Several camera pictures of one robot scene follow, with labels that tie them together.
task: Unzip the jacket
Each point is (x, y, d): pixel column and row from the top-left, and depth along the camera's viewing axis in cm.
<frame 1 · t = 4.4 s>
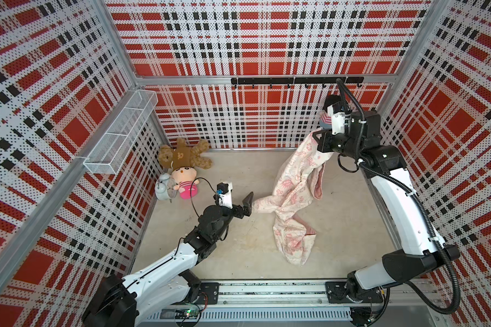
left hand: (245, 190, 78), fingers open
right hand: (317, 134, 68), fingers closed
cream pink printed jacket: (299, 181, 83), point 20 cm above the table
brown teddy bear: (183, 156, 110), point 8 cm above the table
pink plush doll: (187, 183, 100), point 7 cm above the table
pale blue alarm clock: (164, 187, 93), point 11 cm above the table

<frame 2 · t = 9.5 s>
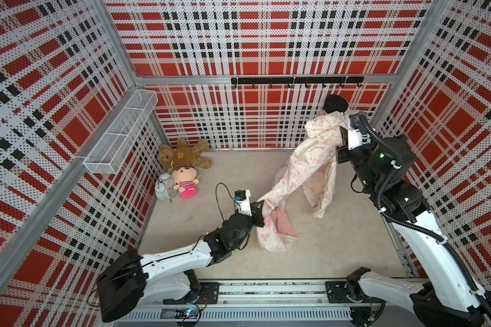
left hand: (267, 201, 77), fingers closed
right hand: (349, 127, 58), fingers closed
cream pink printed jacket: (312, 174, 72), point 31 cm above the table
the other named things where they were.

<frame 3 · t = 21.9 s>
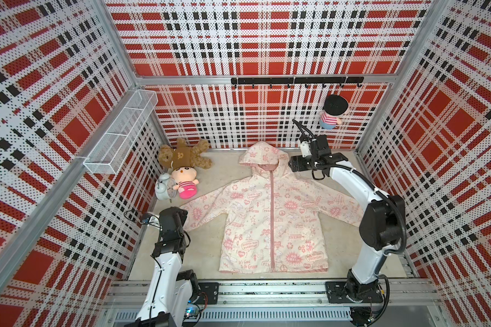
left hand: (180, 212, 85), fingers open
right hand: (300, 161, 91), fingers open
cream pink printed jacket: (274, 222, 93), on the table
the other named things where they were.

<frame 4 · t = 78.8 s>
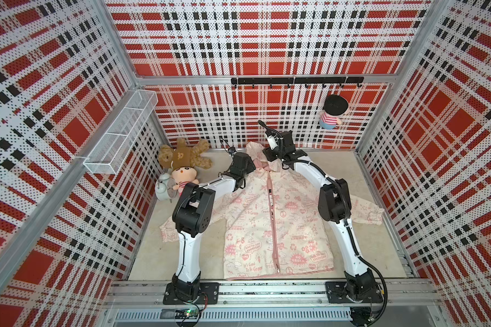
left hand: (250, 161, 103), fingers open
right hand: (270, 146, 103), fingers open
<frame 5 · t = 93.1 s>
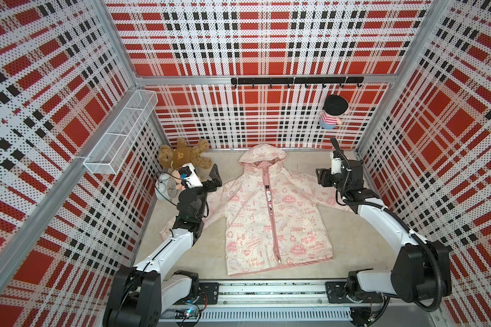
left hand: (210, 166, 79), fingers open
right hand: (326, 169, 86), fingers open
